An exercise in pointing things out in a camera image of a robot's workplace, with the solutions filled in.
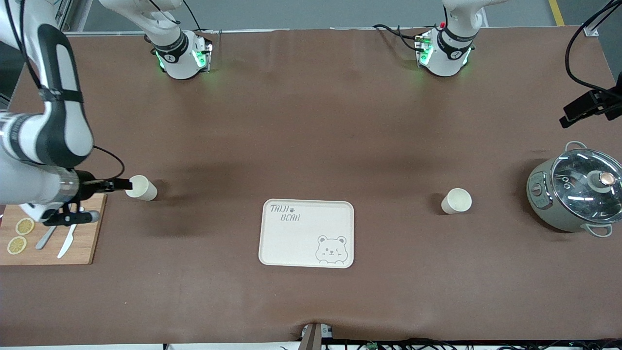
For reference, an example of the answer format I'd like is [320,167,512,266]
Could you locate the white paper cup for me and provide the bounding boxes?
[125,175,158,202]
[441,188,472,215]

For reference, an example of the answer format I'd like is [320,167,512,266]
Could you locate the wooden cutting board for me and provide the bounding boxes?
[0,193,107,266]

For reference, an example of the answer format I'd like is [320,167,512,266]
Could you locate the white plastic knife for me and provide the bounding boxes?
[57,224,79,259]

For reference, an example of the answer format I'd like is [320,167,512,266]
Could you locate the grey plastic knife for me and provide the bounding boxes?
[35,225,58,250]

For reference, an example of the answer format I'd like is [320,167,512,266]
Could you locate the glass pot lid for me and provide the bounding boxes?
[551,149,622,217]

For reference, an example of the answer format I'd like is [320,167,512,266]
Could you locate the sage green electric pot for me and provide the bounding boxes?
[526,141,622,238]

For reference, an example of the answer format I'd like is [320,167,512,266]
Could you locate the white bear print tray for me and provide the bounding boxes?
[258,199,355,269]

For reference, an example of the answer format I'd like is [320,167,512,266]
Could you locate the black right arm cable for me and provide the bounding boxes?
[4,0,126,181]

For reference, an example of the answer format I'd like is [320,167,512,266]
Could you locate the aluminium frame structure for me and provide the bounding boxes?
[54,0,94,33]

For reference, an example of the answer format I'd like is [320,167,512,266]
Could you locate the black right base cable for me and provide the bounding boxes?
[182,0,202,32]

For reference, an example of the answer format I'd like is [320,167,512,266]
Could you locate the black base cable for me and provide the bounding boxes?
[182,0,202,32]
[373,23,440,52]

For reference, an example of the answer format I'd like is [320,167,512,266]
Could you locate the black left base cable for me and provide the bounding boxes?
[373,23,440,52]

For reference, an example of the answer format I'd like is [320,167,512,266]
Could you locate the grey metal bracket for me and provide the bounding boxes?
[300,322,333,350]

